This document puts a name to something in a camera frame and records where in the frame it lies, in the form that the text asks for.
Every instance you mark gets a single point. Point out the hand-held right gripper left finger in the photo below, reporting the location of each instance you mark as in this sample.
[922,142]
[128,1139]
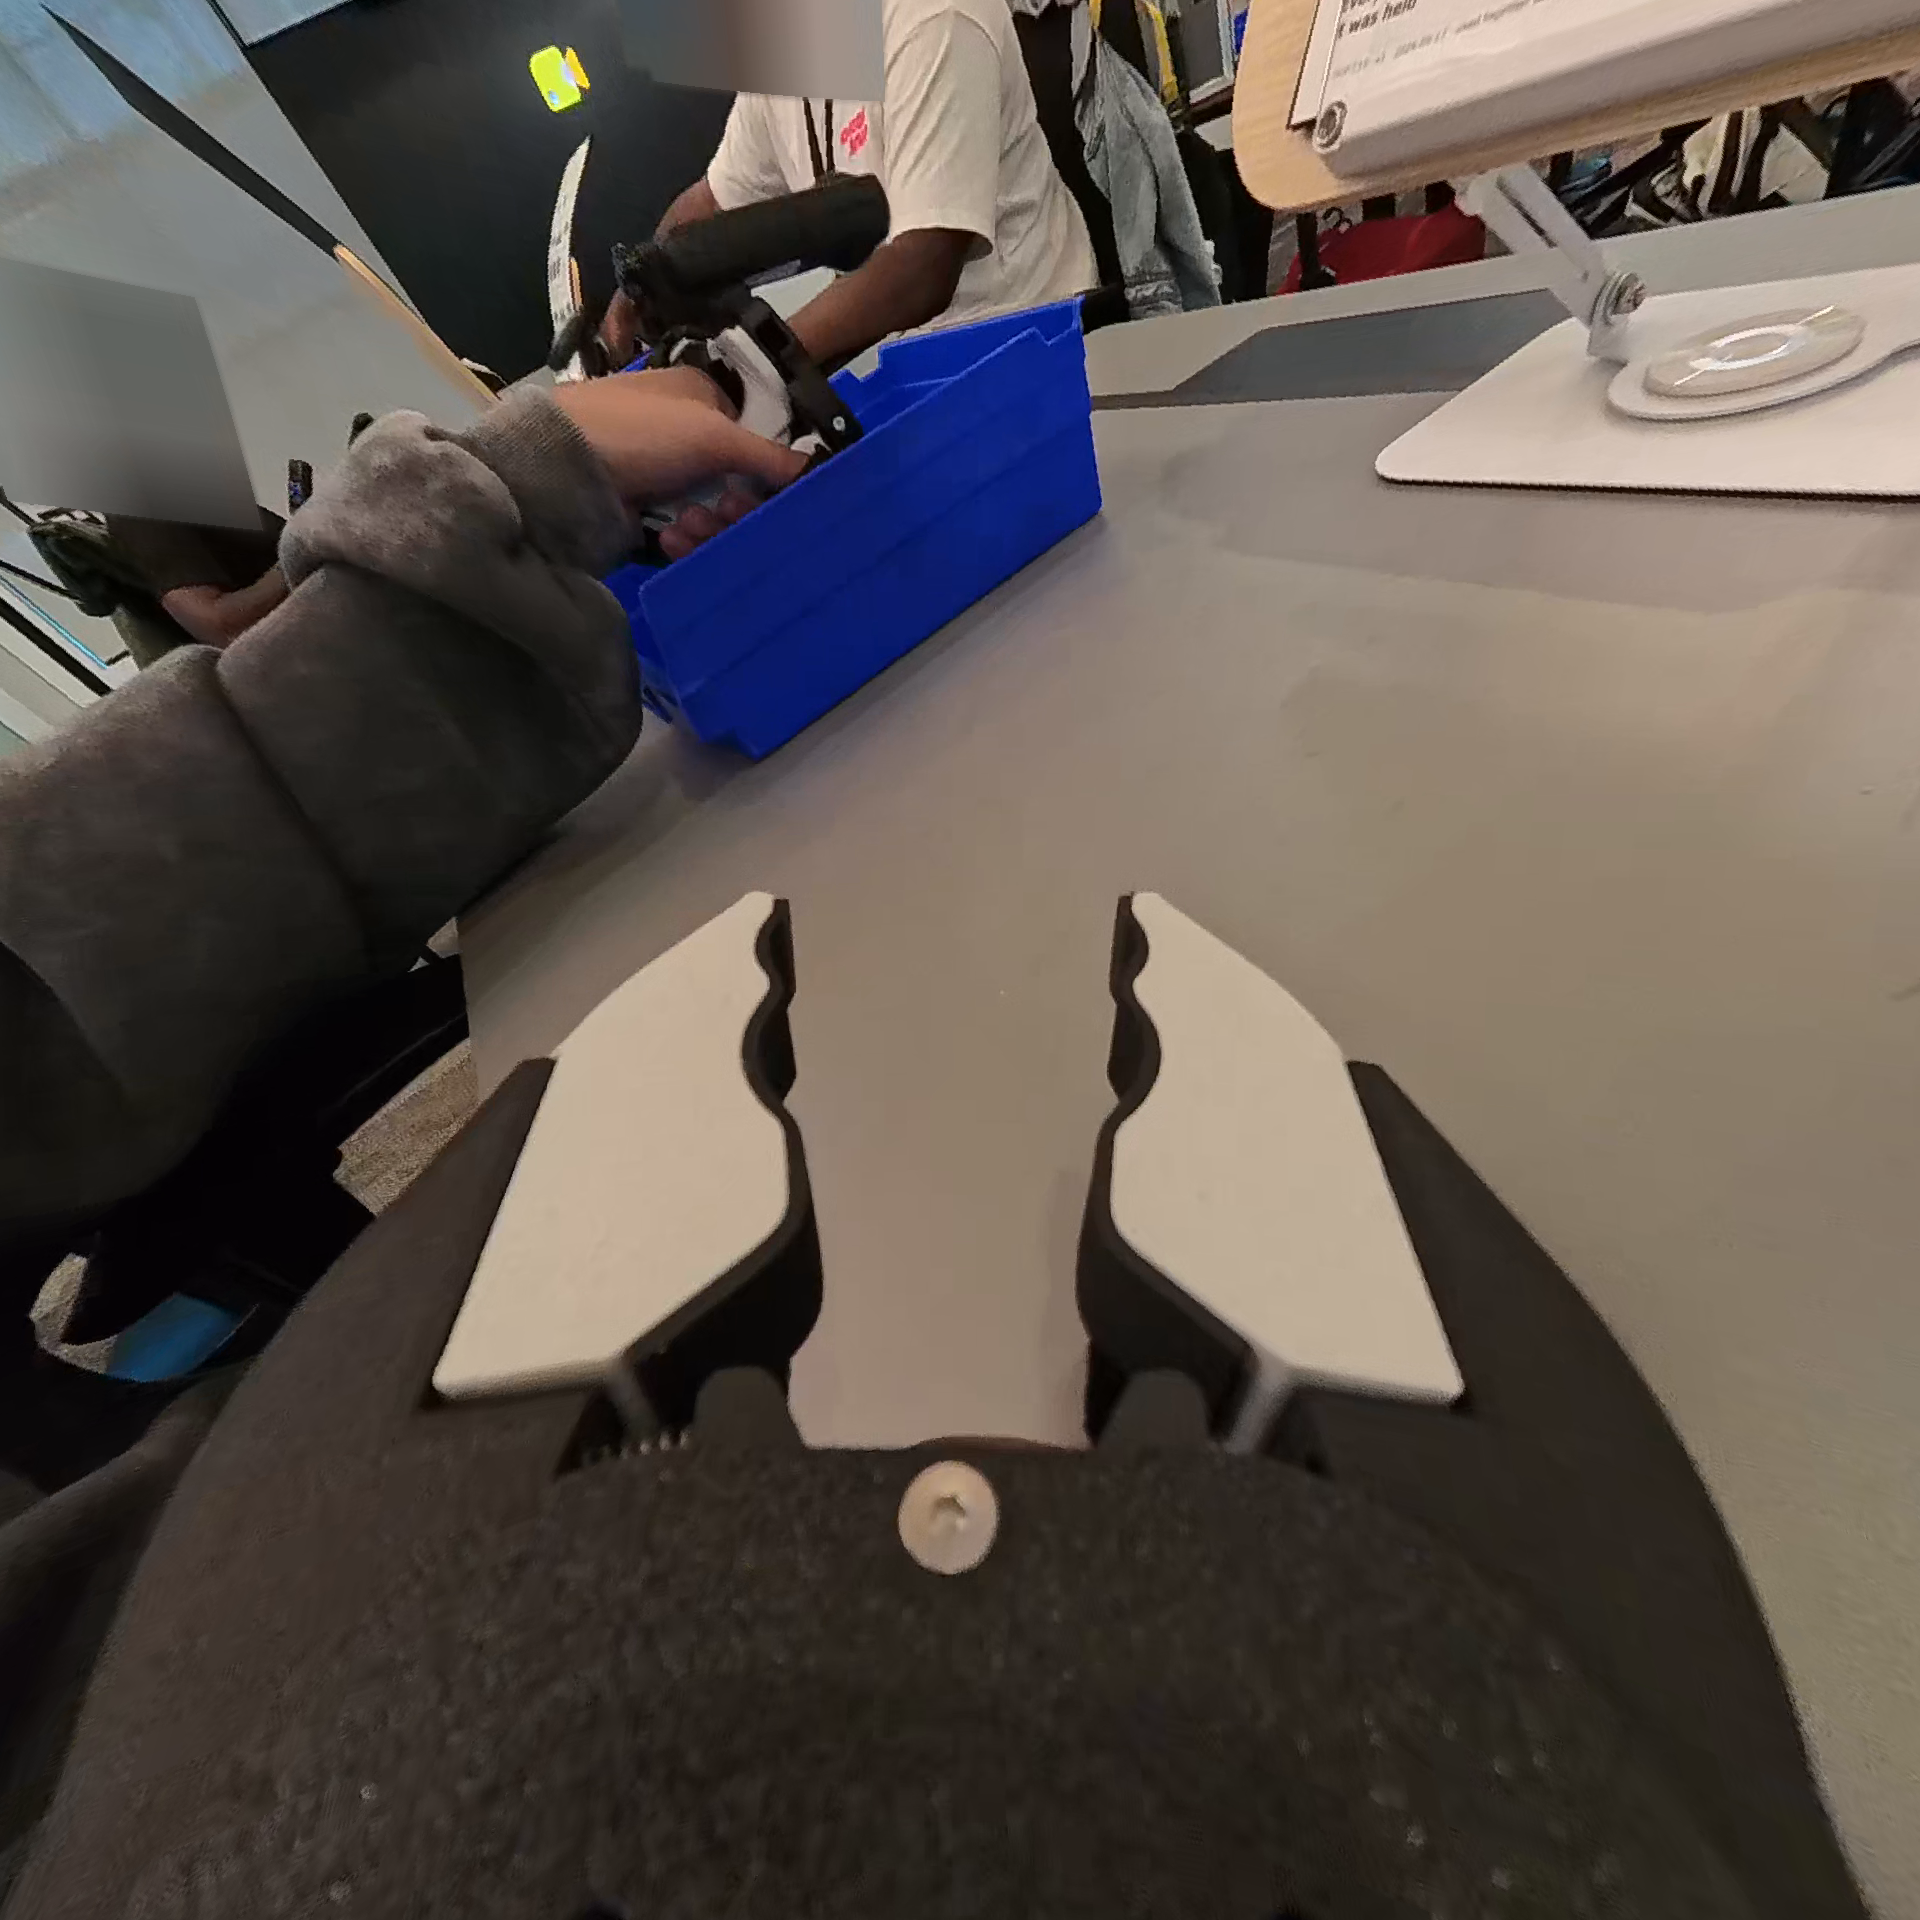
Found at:
[632,1188]

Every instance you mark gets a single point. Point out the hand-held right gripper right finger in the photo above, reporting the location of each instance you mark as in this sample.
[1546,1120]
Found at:
[1268,1188]

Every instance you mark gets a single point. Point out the blue plastic bin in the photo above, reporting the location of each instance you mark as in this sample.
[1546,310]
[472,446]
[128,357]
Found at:
[900,523]

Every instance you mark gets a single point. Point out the person's left forearm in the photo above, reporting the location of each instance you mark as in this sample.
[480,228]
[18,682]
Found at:
[303,749]

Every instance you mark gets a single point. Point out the grey desk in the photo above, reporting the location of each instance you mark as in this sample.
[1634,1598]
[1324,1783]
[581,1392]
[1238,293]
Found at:
[1499,824]

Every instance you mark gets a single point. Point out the person's left hand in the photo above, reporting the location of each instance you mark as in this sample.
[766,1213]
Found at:
[674,443]

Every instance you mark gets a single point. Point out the white paper strip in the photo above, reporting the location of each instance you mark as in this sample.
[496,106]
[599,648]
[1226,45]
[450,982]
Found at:
[566,240]

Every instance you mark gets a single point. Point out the yellow clip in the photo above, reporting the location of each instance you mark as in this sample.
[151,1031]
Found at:
[559,79]

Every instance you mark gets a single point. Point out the large black screen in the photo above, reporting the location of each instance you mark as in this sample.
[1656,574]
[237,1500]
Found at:
[451,182]

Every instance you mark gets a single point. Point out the grey blue jacket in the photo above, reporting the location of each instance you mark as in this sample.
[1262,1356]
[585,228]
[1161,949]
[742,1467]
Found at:
[1153,182]

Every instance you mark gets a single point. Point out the red bag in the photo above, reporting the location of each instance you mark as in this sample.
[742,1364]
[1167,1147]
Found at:
[1396,251]

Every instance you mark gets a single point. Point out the printed instruction sheet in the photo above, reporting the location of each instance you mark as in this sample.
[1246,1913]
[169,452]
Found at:
[1499,77]

